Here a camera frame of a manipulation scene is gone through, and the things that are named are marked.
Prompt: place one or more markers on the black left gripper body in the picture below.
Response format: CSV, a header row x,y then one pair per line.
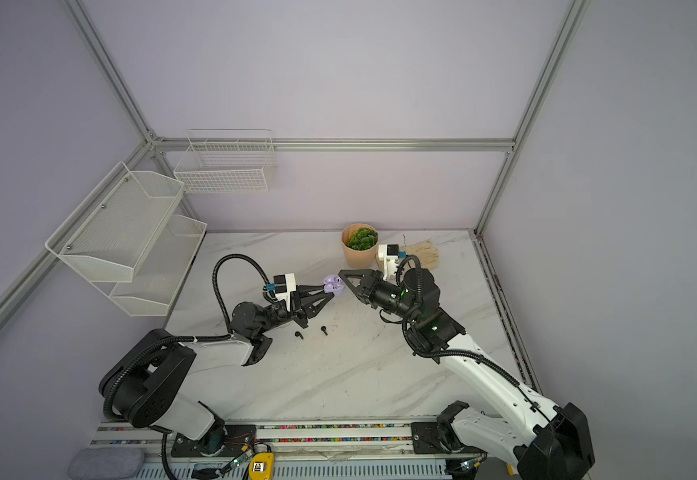
x,y
294,306

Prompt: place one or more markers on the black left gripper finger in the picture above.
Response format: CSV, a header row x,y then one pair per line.
x,y
310,290
309,305

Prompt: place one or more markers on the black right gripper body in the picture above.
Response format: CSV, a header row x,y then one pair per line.
x,y
369,285

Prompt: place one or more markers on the purple earbud charging case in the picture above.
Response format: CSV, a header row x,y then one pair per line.
x,y
334,284

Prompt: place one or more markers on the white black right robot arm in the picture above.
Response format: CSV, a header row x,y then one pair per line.
x,y
531,433

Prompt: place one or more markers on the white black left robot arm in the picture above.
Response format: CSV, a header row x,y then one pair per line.
x,y
145,387

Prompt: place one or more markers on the orange pot with green plant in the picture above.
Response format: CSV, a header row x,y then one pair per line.
x,y
360,243

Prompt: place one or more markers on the white mesh lower shelf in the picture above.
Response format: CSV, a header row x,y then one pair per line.
x,y
156,285

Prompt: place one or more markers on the white mesh shelf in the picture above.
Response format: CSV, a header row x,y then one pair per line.
x,y
156,285
108,237

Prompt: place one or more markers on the yellow tag box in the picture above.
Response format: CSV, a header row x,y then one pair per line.
x,y
261,466

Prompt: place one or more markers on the white mesh upper shelf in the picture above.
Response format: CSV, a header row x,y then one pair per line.
x,y
108,237

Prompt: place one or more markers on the grey sponge pad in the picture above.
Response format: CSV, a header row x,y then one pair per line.
x,y
106,464

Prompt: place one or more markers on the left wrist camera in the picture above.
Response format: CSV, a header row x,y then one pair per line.
x,y
281,289

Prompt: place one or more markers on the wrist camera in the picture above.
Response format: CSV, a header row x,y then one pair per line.
x,y
281,289
388,258

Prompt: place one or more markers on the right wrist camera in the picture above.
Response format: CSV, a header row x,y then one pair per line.
x,y
388,258

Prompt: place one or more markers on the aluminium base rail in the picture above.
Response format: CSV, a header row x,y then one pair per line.
x,y
325,439

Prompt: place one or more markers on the white wire basket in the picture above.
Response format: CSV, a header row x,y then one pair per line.
x,y
227,161

